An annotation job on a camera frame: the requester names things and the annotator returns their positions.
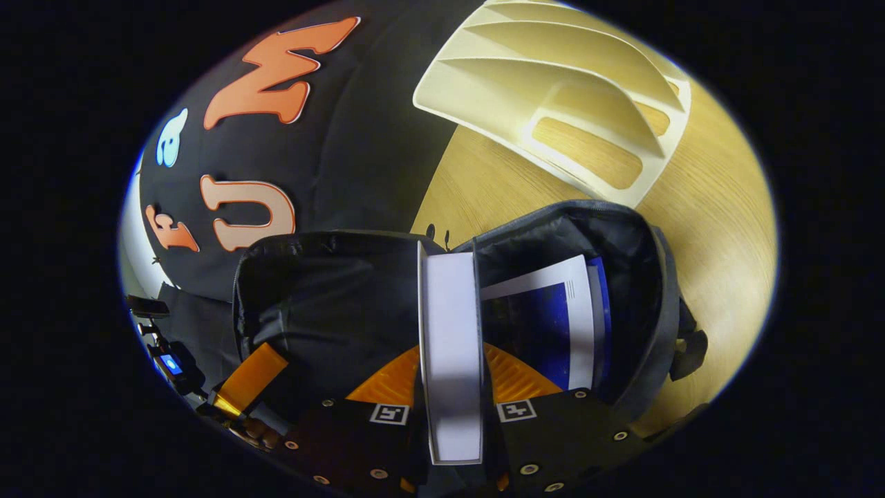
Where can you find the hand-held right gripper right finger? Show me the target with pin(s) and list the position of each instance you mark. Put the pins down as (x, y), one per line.
(553, 443)

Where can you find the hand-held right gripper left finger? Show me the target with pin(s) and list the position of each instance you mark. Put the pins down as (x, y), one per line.
(359, 443)

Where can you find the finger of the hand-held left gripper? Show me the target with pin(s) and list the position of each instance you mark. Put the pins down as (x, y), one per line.
(252, 377)

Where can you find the grey schoolbag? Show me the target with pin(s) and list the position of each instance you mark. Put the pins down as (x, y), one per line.
(332, 304)

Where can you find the blue cover book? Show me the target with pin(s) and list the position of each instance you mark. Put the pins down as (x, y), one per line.
(546, 332)

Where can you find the grey cover book white spine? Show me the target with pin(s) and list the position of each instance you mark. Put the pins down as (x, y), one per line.
(449, 332)

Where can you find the cream plastic bookshelf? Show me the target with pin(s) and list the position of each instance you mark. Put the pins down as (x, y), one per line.
(498, 83)

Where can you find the black backdrop cloth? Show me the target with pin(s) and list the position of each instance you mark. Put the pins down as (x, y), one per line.
(359, 138)

